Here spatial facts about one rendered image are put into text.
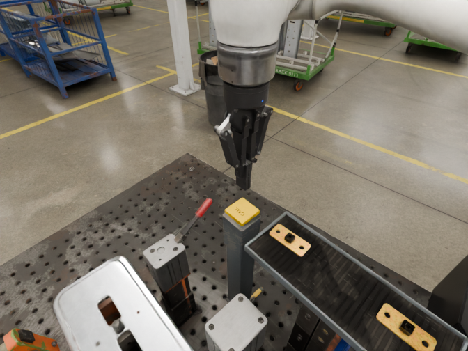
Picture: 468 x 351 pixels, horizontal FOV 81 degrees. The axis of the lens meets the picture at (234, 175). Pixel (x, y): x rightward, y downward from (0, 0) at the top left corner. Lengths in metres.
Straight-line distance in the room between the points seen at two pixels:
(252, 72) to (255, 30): 0.06
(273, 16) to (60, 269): 1.13
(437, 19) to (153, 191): 1.23
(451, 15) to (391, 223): 2.08
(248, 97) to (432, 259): 2.06
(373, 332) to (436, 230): 2.04
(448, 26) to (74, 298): 0.84
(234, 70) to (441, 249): 2.20
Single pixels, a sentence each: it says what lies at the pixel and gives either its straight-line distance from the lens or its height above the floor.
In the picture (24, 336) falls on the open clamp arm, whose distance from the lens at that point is 0.70.
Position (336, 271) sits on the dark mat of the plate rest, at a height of 1.16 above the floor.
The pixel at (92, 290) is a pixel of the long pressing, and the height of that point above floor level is 1.00.
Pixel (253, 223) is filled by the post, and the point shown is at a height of 1.14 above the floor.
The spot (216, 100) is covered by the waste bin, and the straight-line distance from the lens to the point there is 3.00.
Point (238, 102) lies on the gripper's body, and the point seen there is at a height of 1.45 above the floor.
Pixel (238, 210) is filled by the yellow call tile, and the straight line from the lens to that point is 0.65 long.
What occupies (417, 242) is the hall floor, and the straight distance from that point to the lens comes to 2.40.
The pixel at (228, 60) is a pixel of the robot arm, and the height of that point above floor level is 1.51.
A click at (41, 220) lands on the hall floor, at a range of 2.60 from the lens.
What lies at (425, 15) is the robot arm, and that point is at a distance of 0.45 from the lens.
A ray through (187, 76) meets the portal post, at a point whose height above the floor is 0.21.
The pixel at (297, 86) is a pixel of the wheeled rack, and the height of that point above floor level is 0.09.
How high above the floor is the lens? 1.65
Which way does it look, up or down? 41 degrees down
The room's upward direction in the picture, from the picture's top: straight up
